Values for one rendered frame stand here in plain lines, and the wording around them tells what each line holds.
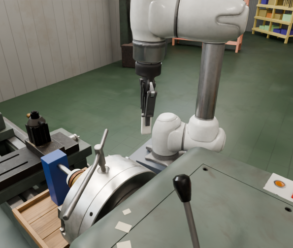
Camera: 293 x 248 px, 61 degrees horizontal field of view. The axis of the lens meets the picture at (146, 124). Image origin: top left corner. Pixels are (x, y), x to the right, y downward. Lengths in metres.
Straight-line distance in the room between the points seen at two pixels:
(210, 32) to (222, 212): 0.41
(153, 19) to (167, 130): 0.76
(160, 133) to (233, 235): 0.85
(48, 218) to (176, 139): 0.70
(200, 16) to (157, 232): 0.48
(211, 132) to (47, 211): 0.84
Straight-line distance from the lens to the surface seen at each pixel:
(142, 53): 0.68
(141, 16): 0.66
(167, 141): 1.34
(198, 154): 0.75
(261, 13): 11.31
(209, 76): 1.22
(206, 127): 1.28
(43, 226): 1.09
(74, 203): 0.51
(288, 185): 0.72
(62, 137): 1.42
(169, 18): 0.64
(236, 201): 0.63
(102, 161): 0.68
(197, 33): 0.64
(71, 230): 0.73
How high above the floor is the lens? 1.69
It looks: 29 degrees down
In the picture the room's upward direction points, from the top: straight up
